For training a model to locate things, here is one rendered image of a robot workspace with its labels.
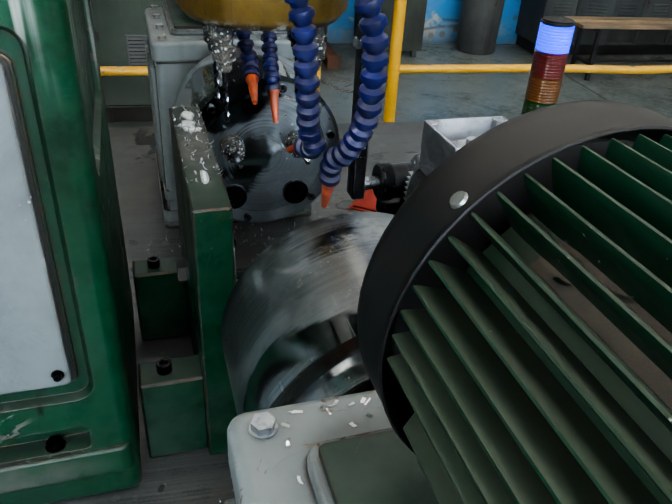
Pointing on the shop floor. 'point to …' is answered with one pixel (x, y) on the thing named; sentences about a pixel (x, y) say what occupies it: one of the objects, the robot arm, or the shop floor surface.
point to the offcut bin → (414, 16)
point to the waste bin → (479, 26)
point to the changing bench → (614, 28)
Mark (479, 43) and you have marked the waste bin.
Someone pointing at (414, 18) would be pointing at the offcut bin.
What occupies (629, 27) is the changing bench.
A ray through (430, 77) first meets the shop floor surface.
